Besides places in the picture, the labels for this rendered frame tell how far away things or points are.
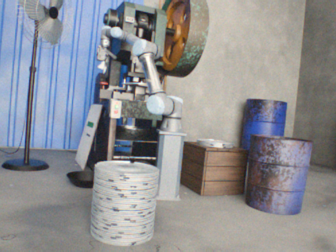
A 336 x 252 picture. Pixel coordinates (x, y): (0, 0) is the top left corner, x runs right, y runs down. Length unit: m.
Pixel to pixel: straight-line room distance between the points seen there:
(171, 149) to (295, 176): 0.80
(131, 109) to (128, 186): 1.30
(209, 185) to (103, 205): 1.08
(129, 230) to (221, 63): 3.58
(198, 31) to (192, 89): 1.80
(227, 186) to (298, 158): 0.60
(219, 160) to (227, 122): 2.44
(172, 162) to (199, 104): 2.45
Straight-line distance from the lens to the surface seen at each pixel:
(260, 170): 2.00
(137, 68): 2.62
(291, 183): 2.01
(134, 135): 2.59
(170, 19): 3.16
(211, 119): 4.44
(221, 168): 2.23
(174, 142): 1.95
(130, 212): 1.28
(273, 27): 5.31
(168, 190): 2.00
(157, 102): 1.84
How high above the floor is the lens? 0.57
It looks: 3 degrees down
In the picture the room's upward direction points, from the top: 6 degrees clockwise
